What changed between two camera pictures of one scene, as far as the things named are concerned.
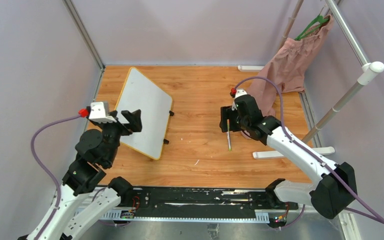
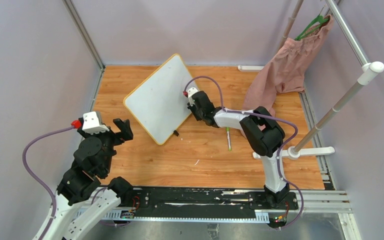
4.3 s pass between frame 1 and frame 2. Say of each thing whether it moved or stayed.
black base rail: stayed
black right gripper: moved
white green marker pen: stayed
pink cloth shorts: stayed
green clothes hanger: stayed
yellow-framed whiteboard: moved
